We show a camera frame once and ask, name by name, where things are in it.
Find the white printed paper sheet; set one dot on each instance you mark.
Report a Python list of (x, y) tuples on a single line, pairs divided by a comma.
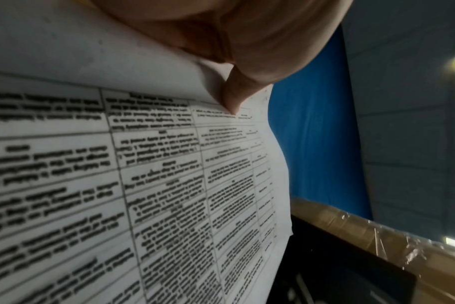
[(100, 178)]

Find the black device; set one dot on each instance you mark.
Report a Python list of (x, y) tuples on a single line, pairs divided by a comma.
[(343, 273)]

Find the blue cloth curtain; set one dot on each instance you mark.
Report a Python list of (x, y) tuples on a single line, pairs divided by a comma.
[(317, 139)]

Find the brown cardboard box with tape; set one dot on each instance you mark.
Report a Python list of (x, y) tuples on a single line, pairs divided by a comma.
[(381, 234)]

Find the person's left hand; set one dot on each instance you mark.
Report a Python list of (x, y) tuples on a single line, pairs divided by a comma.
[(257, 35)]

